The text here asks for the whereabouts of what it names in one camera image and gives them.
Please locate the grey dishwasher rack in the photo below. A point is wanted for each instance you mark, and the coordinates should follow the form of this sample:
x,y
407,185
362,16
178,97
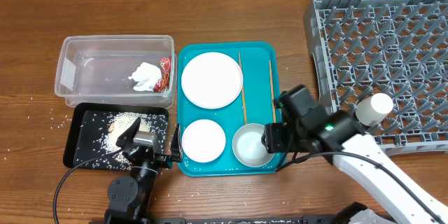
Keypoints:
x,y
396,47

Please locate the pink bowl with rice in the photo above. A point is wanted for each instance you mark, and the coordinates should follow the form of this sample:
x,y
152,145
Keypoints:
x,y
203,141

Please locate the white paper cup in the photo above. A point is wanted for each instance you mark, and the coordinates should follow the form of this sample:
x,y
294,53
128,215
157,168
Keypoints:
x,y
374,109

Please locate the grey-white bowl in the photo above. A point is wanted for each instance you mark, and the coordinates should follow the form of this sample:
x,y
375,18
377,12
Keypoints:
x,y
248,147

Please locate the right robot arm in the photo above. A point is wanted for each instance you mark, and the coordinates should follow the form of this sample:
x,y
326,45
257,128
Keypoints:
x,y
307,131

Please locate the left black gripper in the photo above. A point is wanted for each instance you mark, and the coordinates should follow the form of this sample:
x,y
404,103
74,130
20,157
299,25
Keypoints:
x,y
166,161

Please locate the wooden chopstick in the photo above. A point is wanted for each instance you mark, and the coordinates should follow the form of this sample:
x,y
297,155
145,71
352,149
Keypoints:
x,y
242,90
271,82

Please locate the white tissue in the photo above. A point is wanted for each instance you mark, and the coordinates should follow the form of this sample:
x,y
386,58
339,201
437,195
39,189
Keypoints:
x,y
146,77

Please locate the teal plastic tray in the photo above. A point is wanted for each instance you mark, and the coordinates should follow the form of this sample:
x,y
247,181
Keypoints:
x,y
255,56

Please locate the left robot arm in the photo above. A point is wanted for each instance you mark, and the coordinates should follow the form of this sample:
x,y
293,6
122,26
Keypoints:
x,y
129,196

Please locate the black square tray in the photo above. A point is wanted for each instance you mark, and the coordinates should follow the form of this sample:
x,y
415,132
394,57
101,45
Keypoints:
x,y
89,126

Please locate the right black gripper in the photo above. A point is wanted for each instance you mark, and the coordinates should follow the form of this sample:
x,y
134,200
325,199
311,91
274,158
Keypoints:
x,y
274,136

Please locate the red snack wrapper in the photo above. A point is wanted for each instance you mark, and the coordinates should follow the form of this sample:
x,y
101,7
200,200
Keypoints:
x,y
163,82

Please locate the white round plate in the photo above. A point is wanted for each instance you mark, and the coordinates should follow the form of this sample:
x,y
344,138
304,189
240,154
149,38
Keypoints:
x,y
212,80

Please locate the clear plastic bin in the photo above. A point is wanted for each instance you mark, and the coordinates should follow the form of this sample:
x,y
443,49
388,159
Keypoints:
x,y
99,68

